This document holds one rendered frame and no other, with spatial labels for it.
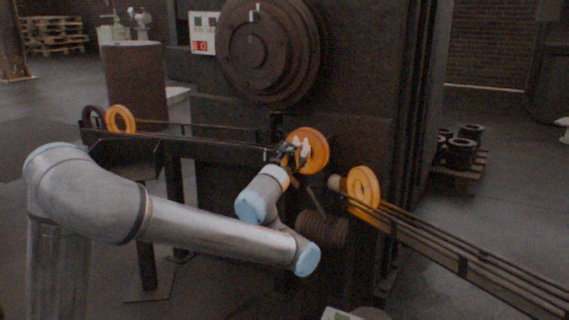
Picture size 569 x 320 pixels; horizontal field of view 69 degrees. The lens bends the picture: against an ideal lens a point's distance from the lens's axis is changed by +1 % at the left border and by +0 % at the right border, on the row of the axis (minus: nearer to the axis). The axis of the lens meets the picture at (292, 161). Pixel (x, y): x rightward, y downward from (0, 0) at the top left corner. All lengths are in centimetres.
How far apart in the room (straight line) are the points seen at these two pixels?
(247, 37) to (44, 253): 99
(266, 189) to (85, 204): 51
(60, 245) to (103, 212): 17
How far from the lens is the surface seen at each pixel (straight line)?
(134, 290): 217
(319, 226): 155
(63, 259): 91
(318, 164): 135
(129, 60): 437
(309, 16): 153
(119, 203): 74
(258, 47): 153
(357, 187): 142
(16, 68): 848
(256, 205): 108
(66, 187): 76
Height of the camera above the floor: 128
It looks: 21 degrees down
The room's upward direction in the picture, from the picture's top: 1 degrees clockwise
